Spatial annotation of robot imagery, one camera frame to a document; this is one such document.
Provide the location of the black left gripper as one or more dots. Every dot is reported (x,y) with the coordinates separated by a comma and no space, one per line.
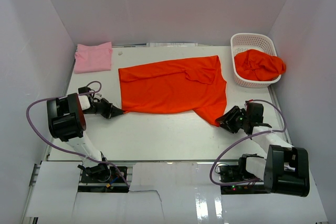
(111,110)

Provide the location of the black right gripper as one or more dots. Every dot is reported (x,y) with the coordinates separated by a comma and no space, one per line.
(227,119)

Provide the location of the orange t shirt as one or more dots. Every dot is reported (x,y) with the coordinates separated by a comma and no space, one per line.
(175,86)
(255,65)

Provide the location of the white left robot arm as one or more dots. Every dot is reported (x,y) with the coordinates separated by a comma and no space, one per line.
(66,121)

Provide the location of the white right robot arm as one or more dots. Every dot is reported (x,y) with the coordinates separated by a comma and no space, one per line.
(284,170)

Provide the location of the folded pink t shirt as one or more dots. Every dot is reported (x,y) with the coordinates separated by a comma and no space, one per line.
(93,58)

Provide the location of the white perforated plastic basket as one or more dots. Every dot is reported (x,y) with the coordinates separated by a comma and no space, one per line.
(244,41)

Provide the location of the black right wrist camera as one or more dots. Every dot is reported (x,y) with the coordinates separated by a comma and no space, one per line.
(254,112)

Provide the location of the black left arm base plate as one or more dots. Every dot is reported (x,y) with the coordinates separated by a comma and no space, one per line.
(104,182)

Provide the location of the white paper strip at wall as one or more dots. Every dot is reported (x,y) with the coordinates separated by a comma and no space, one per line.
(171,44)

